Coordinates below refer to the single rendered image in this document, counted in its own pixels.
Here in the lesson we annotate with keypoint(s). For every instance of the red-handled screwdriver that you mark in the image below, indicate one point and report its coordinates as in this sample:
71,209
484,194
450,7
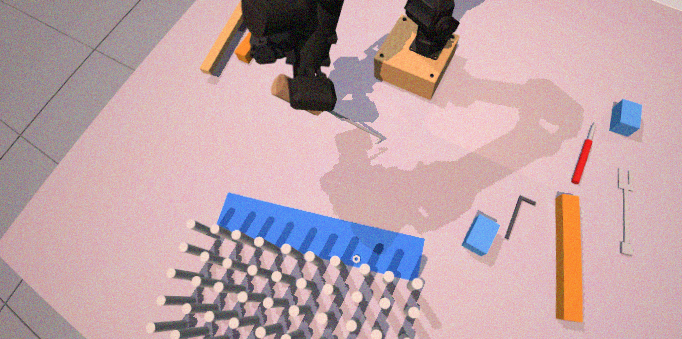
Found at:
583,157

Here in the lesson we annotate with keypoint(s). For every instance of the blue box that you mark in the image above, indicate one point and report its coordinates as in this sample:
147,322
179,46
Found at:
626,118
480,235

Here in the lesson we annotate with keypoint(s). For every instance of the blue flat strip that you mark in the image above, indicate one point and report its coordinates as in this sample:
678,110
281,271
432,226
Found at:
382,250

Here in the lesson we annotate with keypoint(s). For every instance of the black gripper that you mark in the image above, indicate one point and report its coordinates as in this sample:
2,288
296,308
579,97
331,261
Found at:
307,91

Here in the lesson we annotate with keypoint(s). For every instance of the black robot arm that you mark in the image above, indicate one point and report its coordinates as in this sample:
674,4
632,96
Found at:
272,24

